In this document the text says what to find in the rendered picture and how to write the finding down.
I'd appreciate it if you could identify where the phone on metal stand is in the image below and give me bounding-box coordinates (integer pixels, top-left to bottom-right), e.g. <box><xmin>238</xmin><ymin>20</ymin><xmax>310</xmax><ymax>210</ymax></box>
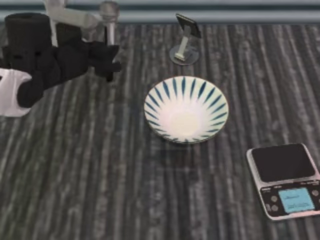
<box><xmin>169</xmin><ymin>13</ymin><xmax>203</xmax><ymax>66</ymax></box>

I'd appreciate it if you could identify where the blue striped white bowl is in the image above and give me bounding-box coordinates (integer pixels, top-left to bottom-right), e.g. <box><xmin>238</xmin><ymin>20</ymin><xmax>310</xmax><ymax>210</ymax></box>
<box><xmin>143</xmin><ymin>75</ymin><xmax>229</xmax><ymax>145</ymax></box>

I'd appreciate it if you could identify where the silver digital pocket scale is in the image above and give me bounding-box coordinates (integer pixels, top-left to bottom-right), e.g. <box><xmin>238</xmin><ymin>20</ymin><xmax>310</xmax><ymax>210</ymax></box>
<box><xmin>245</xmin><ymin>142</ymin><xmax>320</xmax><ymax>221</ymax></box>

